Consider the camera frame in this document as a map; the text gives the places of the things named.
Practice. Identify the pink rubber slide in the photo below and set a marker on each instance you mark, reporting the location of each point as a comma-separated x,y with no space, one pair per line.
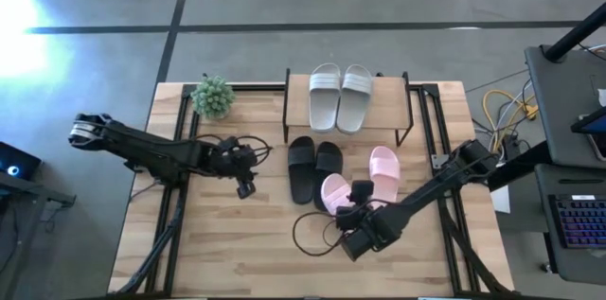
333,193
384,170

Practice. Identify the black slanted support bar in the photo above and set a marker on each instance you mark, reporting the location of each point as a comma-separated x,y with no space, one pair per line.
516,167

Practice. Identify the black device with blue light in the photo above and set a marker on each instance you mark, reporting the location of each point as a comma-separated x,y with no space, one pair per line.
21,160

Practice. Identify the backlit black keyboard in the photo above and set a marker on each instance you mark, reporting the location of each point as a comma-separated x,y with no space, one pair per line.
582,222

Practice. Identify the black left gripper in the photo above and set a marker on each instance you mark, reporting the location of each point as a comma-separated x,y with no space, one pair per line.
234,160

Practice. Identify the grey metal bracket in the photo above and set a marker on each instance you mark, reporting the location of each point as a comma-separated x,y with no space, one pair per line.
436,162

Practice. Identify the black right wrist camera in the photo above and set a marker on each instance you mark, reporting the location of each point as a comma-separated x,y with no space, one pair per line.
362,191

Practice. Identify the white paper sheet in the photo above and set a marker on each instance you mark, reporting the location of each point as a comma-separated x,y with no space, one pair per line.
501,200

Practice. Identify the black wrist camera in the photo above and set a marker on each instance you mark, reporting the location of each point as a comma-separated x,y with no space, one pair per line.
362,191
246,189

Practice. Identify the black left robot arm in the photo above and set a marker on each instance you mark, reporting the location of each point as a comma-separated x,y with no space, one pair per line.
142,151

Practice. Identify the wooden shelf with black legs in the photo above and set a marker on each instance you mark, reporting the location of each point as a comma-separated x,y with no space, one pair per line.
393,106

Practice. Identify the green plant in grey pot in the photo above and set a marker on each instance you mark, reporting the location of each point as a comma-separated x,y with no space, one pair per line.
213,97

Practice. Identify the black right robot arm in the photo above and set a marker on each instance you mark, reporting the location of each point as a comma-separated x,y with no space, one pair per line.
426,191

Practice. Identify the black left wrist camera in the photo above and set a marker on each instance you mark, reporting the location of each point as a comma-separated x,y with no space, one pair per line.
246,189

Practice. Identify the grey rubber slide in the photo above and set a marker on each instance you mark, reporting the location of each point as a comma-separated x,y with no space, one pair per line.
324,111
352,115

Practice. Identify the black tablet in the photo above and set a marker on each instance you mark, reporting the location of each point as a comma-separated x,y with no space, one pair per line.
597,127

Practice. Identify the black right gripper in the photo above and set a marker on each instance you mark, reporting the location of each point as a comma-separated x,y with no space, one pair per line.
355,217

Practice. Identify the black power box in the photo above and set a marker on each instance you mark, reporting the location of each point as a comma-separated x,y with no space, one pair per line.
511,146

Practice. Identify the black round pole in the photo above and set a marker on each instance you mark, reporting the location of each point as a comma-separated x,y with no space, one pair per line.
575,32

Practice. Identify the black aluminium table frame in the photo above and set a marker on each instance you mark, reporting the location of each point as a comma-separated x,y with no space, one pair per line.
251,87

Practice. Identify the grey desk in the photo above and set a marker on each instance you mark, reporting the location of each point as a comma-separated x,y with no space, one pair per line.
563,101
544,181

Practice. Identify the black rubber slide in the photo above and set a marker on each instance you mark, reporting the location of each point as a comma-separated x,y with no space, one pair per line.
329,158
300,181

